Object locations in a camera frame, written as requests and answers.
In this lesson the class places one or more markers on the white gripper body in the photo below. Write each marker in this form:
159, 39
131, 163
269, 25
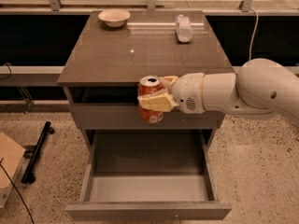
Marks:
188, 91

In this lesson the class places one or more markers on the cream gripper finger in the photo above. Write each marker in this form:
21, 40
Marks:
160, 100
168, 82

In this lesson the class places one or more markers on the red coke can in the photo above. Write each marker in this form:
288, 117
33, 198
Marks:
149, 85

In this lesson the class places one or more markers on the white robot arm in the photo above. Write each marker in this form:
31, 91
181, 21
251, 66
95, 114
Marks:
259, 90

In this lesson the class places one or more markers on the grey drawer cabinet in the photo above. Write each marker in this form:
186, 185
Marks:
106, 64

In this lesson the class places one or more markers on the open grey middle drawer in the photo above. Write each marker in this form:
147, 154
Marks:
148, 175

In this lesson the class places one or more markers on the closed grey top drawer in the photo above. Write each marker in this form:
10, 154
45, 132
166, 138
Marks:
128, 117

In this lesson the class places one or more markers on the white bowl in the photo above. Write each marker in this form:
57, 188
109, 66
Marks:
114, 18

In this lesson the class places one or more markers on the black metal bar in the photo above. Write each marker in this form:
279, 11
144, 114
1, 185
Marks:
28, 176

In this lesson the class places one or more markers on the cardboard box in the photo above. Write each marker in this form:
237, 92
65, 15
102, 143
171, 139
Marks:
11, 158

